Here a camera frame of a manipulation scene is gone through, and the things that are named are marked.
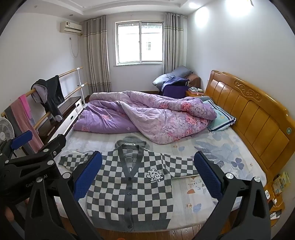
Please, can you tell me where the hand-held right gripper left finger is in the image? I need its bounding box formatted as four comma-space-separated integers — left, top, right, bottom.
25, 151, 103, 240

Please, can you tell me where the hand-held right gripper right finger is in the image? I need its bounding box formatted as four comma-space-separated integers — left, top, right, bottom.
194, 151, 272, 240

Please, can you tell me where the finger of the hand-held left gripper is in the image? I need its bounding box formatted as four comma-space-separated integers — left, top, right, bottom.
0, 130, 33, 160
7, 134, 67, 171

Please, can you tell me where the grey white checkered cardigan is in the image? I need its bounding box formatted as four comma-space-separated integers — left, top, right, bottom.
59, 136, 200, 232

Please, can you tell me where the person's left hand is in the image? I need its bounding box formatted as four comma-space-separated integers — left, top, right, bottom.
3, 204, 16, 223

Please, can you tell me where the white electric fan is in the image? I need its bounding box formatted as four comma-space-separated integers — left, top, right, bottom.
0, 117, 16, 145

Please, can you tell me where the pink towel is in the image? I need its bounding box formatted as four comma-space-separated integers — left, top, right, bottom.
10, 94, 44, 153

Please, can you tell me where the white cabinet with dark top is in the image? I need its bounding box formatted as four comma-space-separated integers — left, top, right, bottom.
37, 96, 84, 143

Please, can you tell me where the black hoodie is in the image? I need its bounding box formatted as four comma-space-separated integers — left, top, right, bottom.
31, 75, 65, 121

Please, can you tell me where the blue white pillow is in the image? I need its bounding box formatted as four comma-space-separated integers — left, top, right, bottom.
206, 99, 237, 132

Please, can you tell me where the yellow packet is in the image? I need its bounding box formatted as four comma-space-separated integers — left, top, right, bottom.
273, 172, 289, 194

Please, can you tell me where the wooden bedside table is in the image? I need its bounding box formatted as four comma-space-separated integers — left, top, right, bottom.
263, 180, 286, 229

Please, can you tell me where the purple floral quilt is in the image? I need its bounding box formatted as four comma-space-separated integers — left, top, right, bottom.
73, 90, 217, 145

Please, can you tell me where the small wooden nightstand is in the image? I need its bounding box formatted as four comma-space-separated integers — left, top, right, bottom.
185, 88, 205, 98

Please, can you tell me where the dark purple cloth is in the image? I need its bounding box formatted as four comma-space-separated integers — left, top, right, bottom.
161, 77, 189, 98

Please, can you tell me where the brown armchair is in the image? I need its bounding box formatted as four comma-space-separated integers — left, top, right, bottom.
184, 74, 201, 90

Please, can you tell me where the grey striped curtain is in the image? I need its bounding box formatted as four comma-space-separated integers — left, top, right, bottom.
83, 15, 112, 94
162, 11, 187, 75

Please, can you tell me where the blue grey bedding bundle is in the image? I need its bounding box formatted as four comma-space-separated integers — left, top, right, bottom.
152, 65, 193, 87

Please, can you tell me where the window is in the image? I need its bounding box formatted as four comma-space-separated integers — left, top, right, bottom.
114, 21, 164, 65

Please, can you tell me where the wooden bed frame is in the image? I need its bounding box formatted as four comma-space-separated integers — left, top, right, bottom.
204, 70, 292, 178

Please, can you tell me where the wooden double rail barre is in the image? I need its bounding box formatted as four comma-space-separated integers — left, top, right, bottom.
1, 67, 89, 136

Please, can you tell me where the air conditioner power cord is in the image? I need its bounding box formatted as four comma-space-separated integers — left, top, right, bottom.
70, 36, 80, 58

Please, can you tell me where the wall air conditioner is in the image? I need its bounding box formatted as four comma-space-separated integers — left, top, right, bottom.
59, 21, 83, 35

